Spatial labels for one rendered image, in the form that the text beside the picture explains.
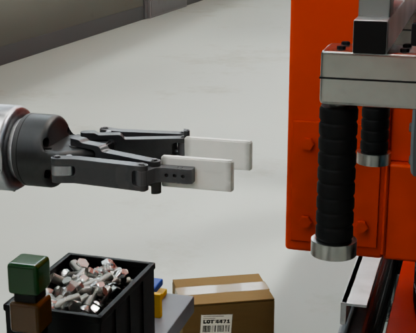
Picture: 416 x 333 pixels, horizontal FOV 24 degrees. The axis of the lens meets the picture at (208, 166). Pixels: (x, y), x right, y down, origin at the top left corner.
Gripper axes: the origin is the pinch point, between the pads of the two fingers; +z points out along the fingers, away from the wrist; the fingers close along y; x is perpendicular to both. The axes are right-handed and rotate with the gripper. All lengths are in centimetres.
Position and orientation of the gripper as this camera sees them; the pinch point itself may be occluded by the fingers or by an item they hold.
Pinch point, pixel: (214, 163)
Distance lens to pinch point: 93.9
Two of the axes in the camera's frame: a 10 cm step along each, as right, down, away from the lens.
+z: 9.6, 0.7, -2.6
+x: 0.0, -9.6, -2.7
